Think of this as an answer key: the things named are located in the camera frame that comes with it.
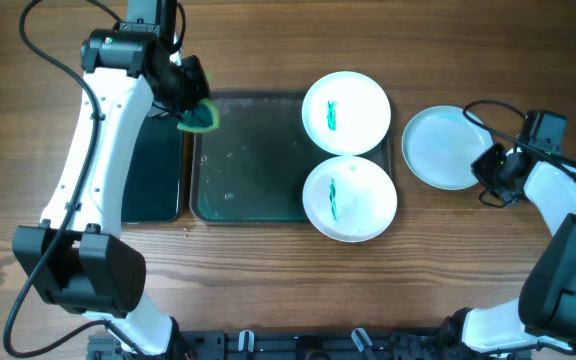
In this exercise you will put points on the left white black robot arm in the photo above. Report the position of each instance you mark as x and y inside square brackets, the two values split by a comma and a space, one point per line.
[74, 257]

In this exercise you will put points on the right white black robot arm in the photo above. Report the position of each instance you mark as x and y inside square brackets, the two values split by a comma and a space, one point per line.
[544, 314]

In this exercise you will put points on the white plate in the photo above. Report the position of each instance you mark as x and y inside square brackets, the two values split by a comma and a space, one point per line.
[439, 145]
[346, 113]
[349, 199]

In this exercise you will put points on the small black water tray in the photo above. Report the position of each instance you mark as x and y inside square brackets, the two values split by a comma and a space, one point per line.
[152, 190]

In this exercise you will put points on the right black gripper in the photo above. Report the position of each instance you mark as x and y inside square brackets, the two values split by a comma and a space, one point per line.
[486, 166]

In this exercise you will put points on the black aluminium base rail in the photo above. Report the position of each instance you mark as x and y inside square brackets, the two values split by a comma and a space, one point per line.
[359, 344]

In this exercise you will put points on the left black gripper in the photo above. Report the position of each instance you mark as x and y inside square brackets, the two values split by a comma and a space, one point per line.
[194, 87]

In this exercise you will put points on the yellow green sponge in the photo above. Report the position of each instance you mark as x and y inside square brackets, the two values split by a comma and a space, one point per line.
[203, 118]

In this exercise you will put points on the large dark serving tray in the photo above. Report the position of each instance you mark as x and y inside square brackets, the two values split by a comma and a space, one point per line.
[252, 169]

